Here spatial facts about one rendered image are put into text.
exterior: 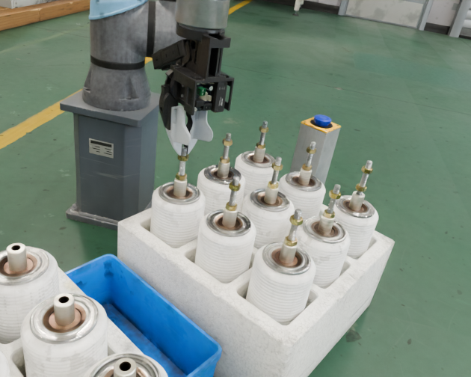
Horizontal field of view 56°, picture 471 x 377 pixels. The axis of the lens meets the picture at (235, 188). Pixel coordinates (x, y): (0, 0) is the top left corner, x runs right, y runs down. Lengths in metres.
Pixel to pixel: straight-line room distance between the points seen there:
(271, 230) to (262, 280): 0.15
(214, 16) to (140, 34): 0.35
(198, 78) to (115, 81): 0.36
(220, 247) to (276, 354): 0.18
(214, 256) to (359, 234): 0.29
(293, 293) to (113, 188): 0.56
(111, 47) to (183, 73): 0.34
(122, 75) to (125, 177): 0.23
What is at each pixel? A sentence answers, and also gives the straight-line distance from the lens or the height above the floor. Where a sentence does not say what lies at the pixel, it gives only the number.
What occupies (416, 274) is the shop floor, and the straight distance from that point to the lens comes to 1.22.
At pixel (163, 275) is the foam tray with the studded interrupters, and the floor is 0.14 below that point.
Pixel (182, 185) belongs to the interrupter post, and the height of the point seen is 0.27.
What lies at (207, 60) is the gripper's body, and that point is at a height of 0.51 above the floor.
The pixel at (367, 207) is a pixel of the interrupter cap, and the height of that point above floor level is 0.25.
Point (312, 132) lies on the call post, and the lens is 1.04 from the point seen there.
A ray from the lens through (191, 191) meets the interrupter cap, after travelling 0.81.
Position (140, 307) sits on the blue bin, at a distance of 0.85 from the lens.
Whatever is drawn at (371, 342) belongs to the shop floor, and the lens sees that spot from 0.99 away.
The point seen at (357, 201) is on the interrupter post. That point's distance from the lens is 0.86.
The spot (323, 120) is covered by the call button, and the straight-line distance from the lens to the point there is 1.04.
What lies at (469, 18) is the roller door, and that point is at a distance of 5.94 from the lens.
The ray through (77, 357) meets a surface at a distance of 0.56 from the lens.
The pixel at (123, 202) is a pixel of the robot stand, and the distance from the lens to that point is 1.09.
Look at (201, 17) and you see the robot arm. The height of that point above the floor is 0.56.
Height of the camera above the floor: 0.67
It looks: 30 degrees down
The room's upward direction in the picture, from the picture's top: 10 degrees clockwise
